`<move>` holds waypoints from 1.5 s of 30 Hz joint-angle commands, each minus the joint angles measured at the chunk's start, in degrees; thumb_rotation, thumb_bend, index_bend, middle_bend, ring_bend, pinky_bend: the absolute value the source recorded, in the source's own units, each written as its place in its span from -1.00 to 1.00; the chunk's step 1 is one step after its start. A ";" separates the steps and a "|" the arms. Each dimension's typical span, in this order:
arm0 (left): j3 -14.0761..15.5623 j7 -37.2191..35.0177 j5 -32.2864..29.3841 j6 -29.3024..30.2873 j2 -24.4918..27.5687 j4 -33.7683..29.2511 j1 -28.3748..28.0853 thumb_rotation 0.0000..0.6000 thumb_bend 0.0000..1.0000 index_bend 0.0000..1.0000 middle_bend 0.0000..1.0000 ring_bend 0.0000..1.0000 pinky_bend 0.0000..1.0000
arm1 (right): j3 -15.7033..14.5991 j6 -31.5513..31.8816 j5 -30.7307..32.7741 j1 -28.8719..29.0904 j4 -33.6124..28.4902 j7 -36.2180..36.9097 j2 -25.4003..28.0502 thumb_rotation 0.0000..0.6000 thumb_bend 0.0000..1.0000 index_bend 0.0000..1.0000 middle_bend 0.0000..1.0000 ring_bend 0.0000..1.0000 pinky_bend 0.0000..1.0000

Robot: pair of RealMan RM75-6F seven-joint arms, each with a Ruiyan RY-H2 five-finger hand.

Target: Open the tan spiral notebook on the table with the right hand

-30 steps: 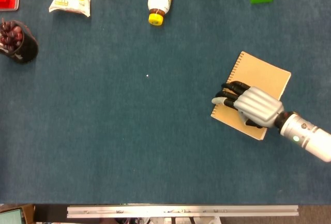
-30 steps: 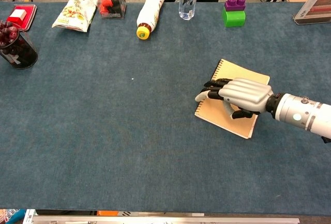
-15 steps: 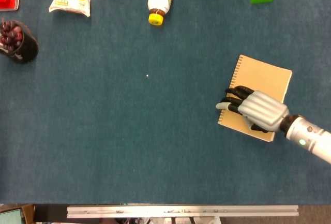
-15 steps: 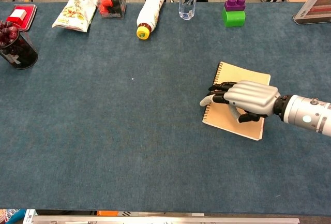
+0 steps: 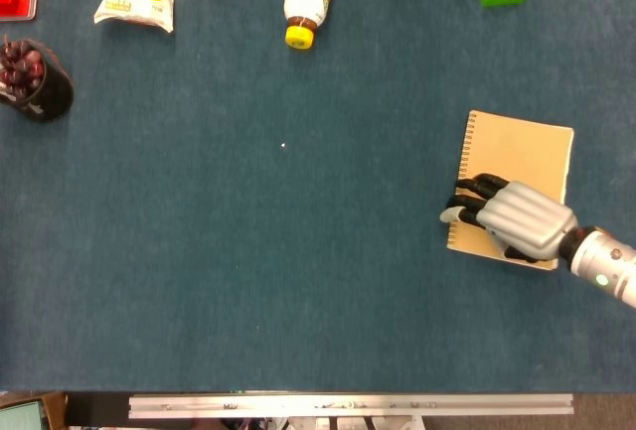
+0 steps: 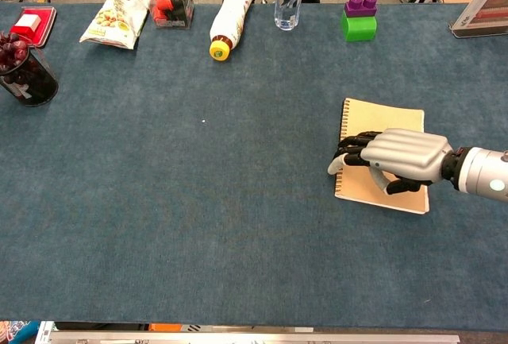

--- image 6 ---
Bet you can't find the small red and white box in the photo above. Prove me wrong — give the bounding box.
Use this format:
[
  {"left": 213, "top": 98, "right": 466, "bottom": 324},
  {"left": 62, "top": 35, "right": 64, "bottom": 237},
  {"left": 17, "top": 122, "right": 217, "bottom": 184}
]
[{"left": 10, "top": 13, "right": 43, "bottom": 37}]

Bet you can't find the green building block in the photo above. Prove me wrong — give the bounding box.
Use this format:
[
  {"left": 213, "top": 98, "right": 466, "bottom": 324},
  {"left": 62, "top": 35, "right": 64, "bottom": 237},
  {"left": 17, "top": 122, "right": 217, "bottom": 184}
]
[{"left": 341, "top": 12, "right": 378, "bottom": 43}]

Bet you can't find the red flat tray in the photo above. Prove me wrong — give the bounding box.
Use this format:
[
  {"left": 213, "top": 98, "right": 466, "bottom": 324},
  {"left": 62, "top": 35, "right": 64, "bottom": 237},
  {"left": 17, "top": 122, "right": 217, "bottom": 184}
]
[{"left": 10, "top": 6, "right": 58, "bottom": 49}]

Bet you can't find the black cup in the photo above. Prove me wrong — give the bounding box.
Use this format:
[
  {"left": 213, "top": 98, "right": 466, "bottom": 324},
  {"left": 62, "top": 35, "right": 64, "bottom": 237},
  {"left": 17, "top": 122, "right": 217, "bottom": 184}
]
[{"left": 0, "top": 46, "right": 60, "bottom": 107}]

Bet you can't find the white snack bag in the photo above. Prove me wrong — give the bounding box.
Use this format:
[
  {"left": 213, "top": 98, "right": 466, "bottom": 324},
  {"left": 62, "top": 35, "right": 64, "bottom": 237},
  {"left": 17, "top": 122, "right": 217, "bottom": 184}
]
[{"left": 79, "top": 0, "right": 148, "bottom": 50}]

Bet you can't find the blue printed package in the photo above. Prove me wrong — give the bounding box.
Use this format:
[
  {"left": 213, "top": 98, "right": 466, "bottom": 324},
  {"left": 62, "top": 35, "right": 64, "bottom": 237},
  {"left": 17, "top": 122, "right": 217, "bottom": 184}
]
[{"left": 0, "top": 320, "right": 40, "bottom": 344}]

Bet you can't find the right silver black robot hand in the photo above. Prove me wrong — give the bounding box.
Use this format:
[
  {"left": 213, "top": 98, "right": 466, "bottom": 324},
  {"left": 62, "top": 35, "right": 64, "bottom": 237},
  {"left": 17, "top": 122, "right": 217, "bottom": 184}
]
[{"left": 327, "top": 128, "right": 456, "bottom": 196}]

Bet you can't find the purple building block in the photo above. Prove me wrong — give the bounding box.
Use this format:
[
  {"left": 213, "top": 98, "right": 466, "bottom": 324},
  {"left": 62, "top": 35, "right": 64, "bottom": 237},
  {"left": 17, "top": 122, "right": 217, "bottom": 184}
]
[{"left": 343, "top": 0, "right": 379, "bottom": 18}]

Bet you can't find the white bottle with yellow cap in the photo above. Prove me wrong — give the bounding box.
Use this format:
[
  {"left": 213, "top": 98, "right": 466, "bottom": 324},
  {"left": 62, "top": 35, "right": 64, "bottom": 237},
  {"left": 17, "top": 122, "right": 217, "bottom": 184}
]
[{"left": 209, "top": 0, "right": 255, "bottom": 62}]

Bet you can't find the spiral notebook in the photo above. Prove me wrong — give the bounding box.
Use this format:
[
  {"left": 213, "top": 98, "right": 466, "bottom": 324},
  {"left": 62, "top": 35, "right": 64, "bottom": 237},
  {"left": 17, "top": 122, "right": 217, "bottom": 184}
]
[{"left": 333, "top": 97, "right": 431, "bottom": 216}]

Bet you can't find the aluminium profile rail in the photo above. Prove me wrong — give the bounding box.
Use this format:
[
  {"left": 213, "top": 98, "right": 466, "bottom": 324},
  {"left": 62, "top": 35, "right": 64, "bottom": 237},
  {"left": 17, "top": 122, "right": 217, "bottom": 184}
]
[{"left": 47, "top": 330, "right": 461, "bottom": 344}]

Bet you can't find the dark red grapes bunch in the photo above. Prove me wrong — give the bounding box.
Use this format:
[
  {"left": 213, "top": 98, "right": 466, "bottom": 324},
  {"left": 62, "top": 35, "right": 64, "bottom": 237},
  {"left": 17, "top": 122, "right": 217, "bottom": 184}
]
[{"left": 0, "top": 31, "right": 29, "bottom": 74}]

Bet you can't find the blue felt table cloth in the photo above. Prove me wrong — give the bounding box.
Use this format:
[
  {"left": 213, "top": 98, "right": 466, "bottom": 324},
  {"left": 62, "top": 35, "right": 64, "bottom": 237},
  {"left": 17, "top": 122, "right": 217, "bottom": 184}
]
[{"left": 0, "top": 1, "right": 508, "bottom": 332}]

